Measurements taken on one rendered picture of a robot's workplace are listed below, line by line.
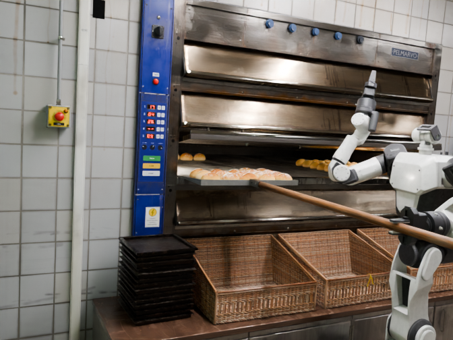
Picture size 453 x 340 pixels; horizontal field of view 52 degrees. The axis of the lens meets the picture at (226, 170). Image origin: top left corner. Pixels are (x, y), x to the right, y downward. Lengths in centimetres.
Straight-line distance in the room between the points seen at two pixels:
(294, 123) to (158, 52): 90
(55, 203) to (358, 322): 162
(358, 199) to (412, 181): 111
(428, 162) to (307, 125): 97
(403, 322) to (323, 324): 42
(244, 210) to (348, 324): 81
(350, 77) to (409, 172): 109
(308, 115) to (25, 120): 155
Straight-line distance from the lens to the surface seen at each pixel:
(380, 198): 326
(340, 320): 251
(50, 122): 221
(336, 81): 291
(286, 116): 271
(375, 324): 268
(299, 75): 276
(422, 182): 201
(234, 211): 260
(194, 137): 229
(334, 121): 292
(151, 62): 235
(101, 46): 233
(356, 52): 305
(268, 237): 270
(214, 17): 255
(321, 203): 181
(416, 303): 221
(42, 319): 248
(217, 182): 222
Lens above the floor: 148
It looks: 6 degrees down
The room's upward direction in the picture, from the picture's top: 4 degrees clockwise
